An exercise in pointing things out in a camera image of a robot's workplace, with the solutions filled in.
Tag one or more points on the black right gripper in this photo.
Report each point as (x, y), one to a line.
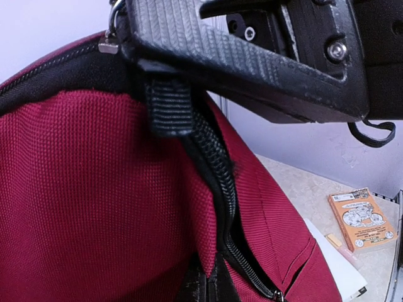
(380, 26)

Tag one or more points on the pale pink tube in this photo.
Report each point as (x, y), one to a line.
(338, 245)

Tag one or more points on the orange comic booklet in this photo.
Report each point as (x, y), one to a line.
(362, 223)

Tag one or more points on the aluminium front rail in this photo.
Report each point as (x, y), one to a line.
(394, 207)

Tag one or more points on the red backpack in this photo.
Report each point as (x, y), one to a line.
(121, 180)

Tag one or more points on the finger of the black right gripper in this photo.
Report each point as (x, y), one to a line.
(274, 87)

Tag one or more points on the grey white notebook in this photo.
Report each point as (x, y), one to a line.
(350, 283)

